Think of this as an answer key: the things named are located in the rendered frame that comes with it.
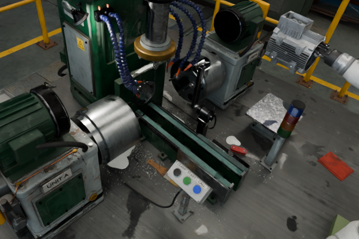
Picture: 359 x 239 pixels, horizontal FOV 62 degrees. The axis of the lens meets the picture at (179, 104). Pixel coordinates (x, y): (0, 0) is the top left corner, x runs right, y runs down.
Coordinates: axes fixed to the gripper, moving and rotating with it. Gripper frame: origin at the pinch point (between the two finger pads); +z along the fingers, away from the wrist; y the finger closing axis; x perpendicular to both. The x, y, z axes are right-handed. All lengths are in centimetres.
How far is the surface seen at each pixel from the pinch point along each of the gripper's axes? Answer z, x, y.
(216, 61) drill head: 25.8, 26.1, 18.3
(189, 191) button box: -14, 31, 80
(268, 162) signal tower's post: -26, 53, 25
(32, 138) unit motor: 24, 9, 116
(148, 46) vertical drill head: 37, 7, 60
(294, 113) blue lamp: -22.0, 16.7, 26.3
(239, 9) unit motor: 34.2, 6.3, -2.8
